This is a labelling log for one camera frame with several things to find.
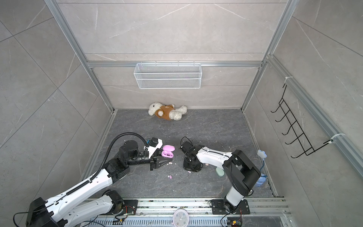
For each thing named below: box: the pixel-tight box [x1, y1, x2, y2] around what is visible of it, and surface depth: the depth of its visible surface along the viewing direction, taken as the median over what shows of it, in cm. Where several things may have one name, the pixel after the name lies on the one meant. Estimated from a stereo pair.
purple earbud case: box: [161, 144, 176, 159], surface depth 66 cm
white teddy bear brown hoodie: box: [148, 102, 188, 121], surface depth 113 cm
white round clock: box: [172, 208, 190, 227], surface depth 70 cm
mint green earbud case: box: [215, 166, 226, 177], surface depth 85 cm
